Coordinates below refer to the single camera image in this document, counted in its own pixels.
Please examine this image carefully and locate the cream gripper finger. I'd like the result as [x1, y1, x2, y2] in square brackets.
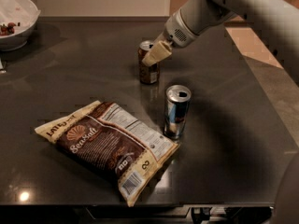
[142, 40, 172, 67]

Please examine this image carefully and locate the orange soda can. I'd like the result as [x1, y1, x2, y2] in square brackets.
[138, 40, 160, 84]

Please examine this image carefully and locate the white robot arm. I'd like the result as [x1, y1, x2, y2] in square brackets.
[144, 0, 299, 83]

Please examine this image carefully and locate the silver blue energy drink can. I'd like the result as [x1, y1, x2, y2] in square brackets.
[164, 85, 192, 139]

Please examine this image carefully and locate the brown sea salt chip bag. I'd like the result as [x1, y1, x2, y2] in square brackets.
[35, 101, 178, 207]

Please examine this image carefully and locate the white bowl with food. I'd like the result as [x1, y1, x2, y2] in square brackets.
[0, 0, 40, 51]

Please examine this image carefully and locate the white paper napkin in bowl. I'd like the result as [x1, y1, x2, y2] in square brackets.
[0, 0, 30, 25]

